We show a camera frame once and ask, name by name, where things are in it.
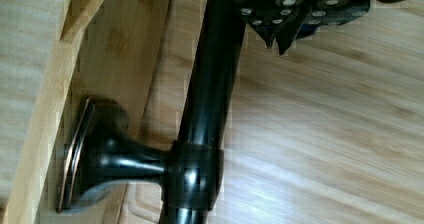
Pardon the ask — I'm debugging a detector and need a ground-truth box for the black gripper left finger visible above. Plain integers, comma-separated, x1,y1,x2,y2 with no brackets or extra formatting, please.
234,0,302,48

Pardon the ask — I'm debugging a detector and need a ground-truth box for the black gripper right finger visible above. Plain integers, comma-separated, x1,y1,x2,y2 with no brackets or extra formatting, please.
276,0,370,55

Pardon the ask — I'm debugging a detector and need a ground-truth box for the wooden drawer with black handle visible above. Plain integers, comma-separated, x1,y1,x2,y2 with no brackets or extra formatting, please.
0,0,424,224

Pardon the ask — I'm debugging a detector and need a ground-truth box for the bamboo cutting board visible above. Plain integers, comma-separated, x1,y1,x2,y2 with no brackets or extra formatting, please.
116,0,424,224

